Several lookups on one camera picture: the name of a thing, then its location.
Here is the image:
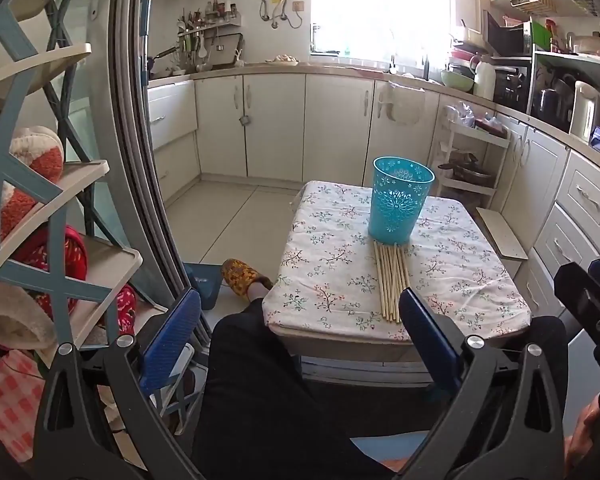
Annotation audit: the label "person's black trousers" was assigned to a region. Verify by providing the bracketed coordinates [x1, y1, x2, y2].
[192, 299, 569, 480]

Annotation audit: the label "blue and beige shoe rack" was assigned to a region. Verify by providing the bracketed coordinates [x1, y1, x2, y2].
[0, 0, 206, 461]

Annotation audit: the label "wall utensil rail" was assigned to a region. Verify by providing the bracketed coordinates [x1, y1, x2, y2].
[177, 0, 244, 37]

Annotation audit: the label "black microwave oven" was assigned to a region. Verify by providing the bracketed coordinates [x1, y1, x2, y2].
[485, 10, 534, 59]

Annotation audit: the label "yellow patterned slipper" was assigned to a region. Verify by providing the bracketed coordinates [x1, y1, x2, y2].
[221, 258, 275, 297]

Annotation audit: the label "low grey table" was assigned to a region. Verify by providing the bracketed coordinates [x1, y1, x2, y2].
[267, 322, 531, 392]

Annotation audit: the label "person's right hand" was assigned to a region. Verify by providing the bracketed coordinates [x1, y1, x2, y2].
[564, 399, 600, 467]

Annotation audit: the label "red patterned slipper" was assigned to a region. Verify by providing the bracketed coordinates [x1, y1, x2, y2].
[5, 225, 89, 286]

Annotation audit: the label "grey sliding door frame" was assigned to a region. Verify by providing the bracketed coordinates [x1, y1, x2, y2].
[107, 0, 202, 311]

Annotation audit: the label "white plastic bag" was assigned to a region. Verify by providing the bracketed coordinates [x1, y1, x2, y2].
[382, 82, 426, 126]

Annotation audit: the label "white electric kettle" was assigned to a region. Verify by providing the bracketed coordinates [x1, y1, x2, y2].
[570, 81, 600, 142]

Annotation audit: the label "red slipper with white lining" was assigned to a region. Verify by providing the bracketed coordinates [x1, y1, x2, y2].
[0, 280, 138, 352]

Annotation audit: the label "white thermos jug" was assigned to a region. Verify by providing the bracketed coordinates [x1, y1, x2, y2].
[474, 60, 496, 101]

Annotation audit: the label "blue mop handle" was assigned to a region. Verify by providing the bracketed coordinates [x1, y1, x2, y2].
[139, 0, 154, 81]

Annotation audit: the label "small table, floral cloth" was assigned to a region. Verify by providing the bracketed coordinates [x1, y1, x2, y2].
[262, 180, 532, 335]

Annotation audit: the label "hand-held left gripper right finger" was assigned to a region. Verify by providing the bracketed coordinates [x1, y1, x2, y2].
[398, 287, 567, 480]

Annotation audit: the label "teal perforated plastic basket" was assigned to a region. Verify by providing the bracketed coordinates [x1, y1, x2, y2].
[368, 156, 436, 246]

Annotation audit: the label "green bowl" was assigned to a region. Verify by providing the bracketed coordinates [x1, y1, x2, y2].
[440, 69, 476, 94]

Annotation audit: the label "blue plastic bin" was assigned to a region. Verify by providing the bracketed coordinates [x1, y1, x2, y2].
[184, 262, 221, 310]

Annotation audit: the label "black toaster oven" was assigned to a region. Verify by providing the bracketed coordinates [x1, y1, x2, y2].
[492, 60, 532, 116]

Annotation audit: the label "white countertop shelf rack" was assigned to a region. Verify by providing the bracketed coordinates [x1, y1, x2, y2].
[527, 49, 600, 137]

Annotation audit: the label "white kitchen base cabinets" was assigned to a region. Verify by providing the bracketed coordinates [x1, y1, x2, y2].
[147, 62, 600, 321]

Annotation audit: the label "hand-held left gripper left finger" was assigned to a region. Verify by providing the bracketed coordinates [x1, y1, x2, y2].
[32, 289, 203, 480]

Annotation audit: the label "white rolling storage cart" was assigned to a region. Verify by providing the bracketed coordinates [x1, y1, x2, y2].
[432, 105, 511, 209]

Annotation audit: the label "pink checkered cloth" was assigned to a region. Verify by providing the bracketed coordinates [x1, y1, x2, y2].
[0, 350, 48, 462]

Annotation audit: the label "kitchen window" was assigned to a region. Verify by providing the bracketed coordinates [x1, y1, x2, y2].
[310, 0, 454, 57]

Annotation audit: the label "bundle of wooden chopsticks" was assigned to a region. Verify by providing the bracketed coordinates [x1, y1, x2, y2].
[372, 241, 412, 323]

